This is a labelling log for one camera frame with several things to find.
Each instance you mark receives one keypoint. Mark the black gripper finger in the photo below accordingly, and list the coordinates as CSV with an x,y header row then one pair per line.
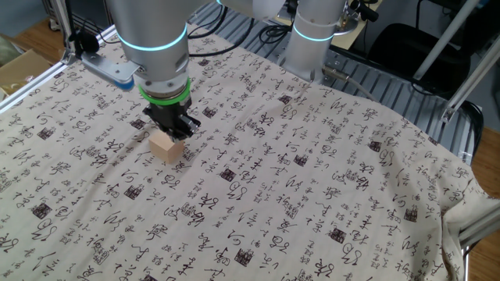
x,y
186,128
153,119

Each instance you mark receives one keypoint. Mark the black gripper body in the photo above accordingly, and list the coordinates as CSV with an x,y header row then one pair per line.
x,y
172,111

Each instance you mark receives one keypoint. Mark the small wooden cube block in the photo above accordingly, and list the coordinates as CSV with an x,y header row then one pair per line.
x,y
166,150

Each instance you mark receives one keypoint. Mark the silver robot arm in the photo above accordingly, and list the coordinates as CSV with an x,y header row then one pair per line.
x,y
156,23

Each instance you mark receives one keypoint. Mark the calligraphy print cloth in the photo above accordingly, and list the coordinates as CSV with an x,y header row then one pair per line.
x,y
273,195

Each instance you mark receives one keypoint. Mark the dark grey cabinet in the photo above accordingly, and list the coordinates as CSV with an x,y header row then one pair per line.
x,y
90,11

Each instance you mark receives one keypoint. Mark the cardboard box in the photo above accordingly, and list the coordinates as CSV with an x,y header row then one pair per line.
x,y
23,68

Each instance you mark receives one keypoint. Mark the green cloth bundle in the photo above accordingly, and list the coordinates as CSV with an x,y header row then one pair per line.
x,y
8,50

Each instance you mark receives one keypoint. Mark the beige desk board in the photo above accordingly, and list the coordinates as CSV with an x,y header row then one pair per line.
x,y
359,39

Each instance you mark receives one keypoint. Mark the black webcam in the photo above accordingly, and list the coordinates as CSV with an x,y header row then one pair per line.
x,y
365,11

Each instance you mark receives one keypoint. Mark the black office chair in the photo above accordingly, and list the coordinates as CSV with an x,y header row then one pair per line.
x,y
406,54

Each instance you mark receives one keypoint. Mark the aluminium table edge rail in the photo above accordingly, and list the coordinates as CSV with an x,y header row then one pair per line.
x,y
31,87
480,230

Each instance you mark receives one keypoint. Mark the aluminium frame post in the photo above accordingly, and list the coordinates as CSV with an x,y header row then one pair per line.
x,y
447,39
470,82
64,27

